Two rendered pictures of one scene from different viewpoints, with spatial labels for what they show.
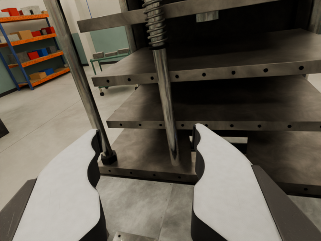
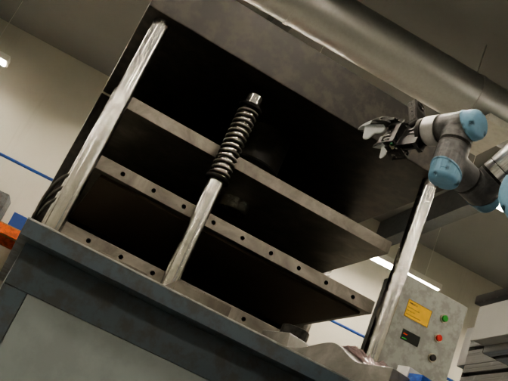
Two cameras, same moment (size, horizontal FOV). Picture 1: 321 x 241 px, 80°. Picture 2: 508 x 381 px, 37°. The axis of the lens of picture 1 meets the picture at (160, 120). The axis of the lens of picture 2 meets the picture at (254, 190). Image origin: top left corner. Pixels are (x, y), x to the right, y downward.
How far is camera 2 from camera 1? 2.05 m
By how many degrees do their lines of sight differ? 61
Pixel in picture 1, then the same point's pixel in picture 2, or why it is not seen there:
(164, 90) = (199, 224)
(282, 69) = (311, 274)
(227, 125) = (238, 317)
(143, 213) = not seen: hidden behind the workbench
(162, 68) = (212, 199)
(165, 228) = not seen: hidden behind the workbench
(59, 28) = (132, 88)
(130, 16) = (196, 137)
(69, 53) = (119, 113)
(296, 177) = not seen: outside the picture
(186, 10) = (251, 172)
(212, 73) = (251, 241)
